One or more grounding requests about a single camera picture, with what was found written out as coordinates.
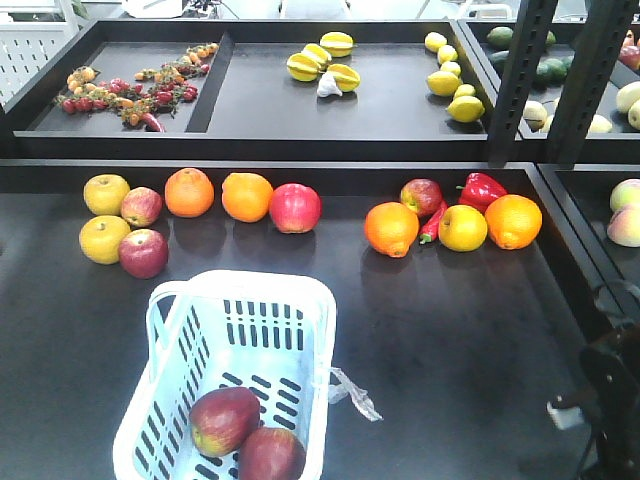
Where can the white garlic bulb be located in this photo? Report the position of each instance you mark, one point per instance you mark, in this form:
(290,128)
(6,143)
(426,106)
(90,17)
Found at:
(327,86)

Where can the red bell pepper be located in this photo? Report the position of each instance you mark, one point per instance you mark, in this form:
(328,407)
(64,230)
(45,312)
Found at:
(479,191)

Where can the small pink red apple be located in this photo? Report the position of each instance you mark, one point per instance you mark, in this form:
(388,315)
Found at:
(141,207)

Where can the clear plastic bag strip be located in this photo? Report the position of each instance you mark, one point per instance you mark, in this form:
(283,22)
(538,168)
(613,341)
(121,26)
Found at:
(359,397)

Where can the small dark red apple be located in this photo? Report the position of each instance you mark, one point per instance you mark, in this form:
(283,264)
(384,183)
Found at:
(143,253)

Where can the front pale peach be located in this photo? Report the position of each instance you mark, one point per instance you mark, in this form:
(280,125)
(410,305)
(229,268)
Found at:
(623,228)

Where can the red chili pepper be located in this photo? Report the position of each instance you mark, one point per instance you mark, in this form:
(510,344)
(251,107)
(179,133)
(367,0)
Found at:
(430,230)

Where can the yellow starfruit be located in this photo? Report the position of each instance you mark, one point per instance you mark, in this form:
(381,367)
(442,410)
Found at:
(303,68)

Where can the cherry tomato vine bunch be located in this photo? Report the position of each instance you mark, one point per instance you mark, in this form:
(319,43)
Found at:
(138,103)

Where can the black perforated upright post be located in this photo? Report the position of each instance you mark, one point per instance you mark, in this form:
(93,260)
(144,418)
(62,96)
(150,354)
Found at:
(528,42)

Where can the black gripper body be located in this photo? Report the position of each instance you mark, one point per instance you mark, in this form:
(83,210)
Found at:
(609,404)

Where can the orange in back row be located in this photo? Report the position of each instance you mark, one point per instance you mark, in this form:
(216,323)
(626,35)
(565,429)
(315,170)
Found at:
(189,193)

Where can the orange with green stem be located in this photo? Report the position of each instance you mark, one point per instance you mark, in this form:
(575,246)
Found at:
(391,228)

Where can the black wooden produce display stand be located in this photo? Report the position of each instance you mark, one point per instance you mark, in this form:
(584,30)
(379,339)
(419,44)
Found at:
(459,352)

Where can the red yellow apple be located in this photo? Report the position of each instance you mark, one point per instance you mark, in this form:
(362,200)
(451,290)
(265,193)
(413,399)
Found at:
(421,195)

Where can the pale peach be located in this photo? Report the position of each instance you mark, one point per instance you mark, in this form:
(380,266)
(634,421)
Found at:
(623,228)
(625,193)

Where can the large red apple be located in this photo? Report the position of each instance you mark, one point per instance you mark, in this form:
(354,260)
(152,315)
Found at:
(295,208)

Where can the large yellow lemon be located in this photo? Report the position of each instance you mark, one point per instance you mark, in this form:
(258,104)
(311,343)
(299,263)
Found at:
(443,83)

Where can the light blue plastic basket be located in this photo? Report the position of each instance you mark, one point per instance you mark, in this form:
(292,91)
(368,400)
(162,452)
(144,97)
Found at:
(271,333)

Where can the rear pale peach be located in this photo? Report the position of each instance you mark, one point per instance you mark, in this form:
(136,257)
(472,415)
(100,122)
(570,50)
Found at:
(625,193)

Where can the yellow apple front left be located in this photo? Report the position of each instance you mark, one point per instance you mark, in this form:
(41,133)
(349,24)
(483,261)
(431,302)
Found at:
(101,236)

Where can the yellow apple back left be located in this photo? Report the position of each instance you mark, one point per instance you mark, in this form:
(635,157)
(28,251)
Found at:
(103,194)

